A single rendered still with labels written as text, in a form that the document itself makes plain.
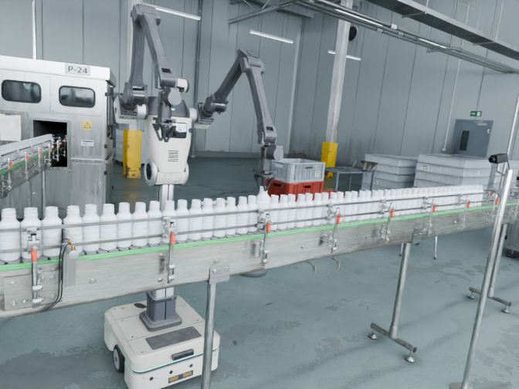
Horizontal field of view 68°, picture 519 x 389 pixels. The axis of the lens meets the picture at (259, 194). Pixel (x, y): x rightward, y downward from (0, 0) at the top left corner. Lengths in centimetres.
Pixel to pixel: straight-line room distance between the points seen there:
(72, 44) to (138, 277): 1245
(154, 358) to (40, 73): 385
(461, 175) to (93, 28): 1120
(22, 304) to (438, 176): 762
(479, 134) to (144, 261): 1138
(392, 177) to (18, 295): 814
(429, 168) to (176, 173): 674
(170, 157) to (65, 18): 1184
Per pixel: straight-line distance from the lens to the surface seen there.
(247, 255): 176
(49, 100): 523
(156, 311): 242
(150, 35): 181
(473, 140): 1236
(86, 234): 148
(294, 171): 420
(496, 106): 1228
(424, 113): 1322
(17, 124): 530
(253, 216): 175
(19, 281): 146
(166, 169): 215
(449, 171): 818
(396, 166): 887
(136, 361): 225
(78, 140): 520
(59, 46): 1366
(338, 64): 1212
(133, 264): 153
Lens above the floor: 150
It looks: 11 degrees down
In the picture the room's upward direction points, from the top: 5 degrees clockwise
